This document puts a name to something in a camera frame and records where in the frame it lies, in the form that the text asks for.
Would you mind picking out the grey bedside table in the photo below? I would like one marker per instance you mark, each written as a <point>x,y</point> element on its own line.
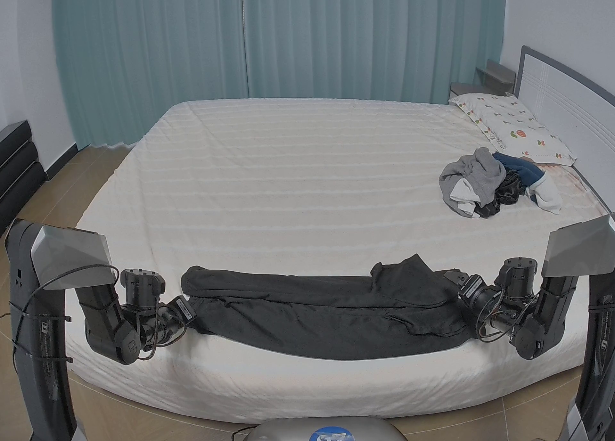
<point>480,88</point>

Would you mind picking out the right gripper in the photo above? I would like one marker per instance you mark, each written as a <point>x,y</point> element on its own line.
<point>475,292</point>

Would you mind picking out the black T-shirt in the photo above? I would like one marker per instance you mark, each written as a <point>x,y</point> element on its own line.
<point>336,314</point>

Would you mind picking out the blue-green curtain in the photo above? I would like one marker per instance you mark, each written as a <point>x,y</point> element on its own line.
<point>153,45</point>
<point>374,26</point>

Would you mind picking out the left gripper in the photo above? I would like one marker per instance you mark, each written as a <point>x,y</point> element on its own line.
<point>182,316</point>

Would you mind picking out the black chest of drawers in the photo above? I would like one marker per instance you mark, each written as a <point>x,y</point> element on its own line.
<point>17,170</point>

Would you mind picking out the white printed pillow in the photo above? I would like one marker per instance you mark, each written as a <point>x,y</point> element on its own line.
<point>514,127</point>

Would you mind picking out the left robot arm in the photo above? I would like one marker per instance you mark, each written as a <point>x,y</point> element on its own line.
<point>67,251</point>

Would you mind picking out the bed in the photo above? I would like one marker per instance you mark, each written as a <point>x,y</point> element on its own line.
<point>312,189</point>

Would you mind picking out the pile of clothes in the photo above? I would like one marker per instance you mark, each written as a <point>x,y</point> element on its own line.
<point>475,175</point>

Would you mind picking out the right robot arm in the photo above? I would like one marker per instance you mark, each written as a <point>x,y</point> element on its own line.
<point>576,247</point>

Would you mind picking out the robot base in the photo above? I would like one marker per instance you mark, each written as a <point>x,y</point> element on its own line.
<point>288,432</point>

